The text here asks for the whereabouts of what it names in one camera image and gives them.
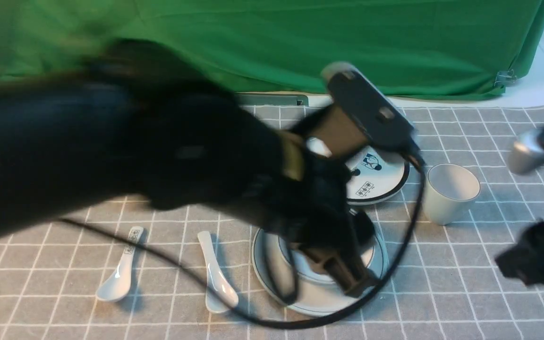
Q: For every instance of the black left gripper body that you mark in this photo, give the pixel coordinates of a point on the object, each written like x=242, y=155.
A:
x=318, y=221

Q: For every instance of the small pale green bowl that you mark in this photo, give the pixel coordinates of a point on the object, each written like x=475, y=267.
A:
x=310, y=269

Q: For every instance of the plain pale green spoon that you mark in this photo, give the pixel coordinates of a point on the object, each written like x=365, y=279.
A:
x=221, y=296

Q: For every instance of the pale green ceramic cup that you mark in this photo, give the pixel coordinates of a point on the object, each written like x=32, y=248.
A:
x=450, y=191

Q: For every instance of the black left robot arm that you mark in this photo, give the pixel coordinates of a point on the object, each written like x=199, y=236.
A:
x=139, y=120

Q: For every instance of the white plate with cartoon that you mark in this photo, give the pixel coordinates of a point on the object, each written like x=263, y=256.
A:
x=375, y=179

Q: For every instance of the grey checked tablecloth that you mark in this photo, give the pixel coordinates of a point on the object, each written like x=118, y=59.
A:
x=446, y=289

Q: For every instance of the green backdrop cloth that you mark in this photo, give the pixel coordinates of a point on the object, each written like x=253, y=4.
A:
x=427, y=49

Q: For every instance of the white spoon with characters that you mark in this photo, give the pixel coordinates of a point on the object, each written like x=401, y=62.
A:
x=118, y=284

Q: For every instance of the silver binder clip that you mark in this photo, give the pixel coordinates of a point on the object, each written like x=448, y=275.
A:
x=505, y=78

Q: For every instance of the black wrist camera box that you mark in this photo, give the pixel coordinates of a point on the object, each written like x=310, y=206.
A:
x=359, y=116

